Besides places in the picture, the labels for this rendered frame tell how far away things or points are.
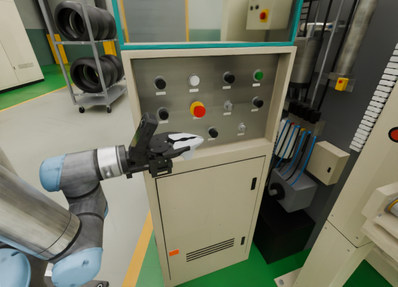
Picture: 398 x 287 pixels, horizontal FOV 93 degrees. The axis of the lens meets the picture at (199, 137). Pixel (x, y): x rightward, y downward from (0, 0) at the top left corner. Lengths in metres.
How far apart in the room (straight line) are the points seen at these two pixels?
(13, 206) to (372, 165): 0.88
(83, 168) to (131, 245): 1.18
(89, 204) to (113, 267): 1.08
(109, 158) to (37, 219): 0.16
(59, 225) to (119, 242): 1.25
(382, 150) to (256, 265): 1.03
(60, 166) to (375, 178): 0.87
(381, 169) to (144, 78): 0.78
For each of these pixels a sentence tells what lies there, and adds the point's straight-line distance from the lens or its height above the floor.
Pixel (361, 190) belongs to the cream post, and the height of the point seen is 0.84.
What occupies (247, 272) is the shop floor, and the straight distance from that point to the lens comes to 1.48.
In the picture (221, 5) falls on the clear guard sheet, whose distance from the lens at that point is 0.64.
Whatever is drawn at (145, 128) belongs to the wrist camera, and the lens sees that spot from 0.41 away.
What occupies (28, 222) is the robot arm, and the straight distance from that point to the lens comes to 0.39.
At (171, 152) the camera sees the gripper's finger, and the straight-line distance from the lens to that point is 0.45.
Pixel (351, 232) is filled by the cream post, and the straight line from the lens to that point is 0.97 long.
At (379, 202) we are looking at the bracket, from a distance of 0.71.
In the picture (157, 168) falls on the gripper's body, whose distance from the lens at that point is 0.49.
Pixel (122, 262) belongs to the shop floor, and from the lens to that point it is 1.55.
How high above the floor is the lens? 1.31
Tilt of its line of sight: 30 degrees down
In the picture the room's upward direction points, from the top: straight up
